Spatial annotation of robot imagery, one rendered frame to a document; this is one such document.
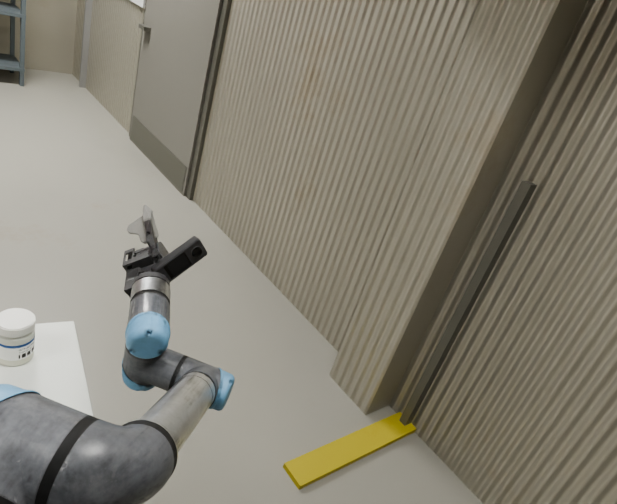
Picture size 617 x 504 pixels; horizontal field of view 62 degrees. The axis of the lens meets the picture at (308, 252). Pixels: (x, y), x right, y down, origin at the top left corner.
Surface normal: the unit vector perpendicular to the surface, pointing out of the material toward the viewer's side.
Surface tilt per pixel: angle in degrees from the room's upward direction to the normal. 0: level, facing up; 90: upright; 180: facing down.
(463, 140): 90
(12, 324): 0
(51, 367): 0
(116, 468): 42
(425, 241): 90
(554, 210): 90
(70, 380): 0
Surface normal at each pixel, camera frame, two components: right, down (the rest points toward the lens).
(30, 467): 0.06, -0.24
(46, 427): 0.27, -0.76
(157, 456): 0.89, -0.36
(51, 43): 0.58, 0.52
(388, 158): -0.76, 0.09
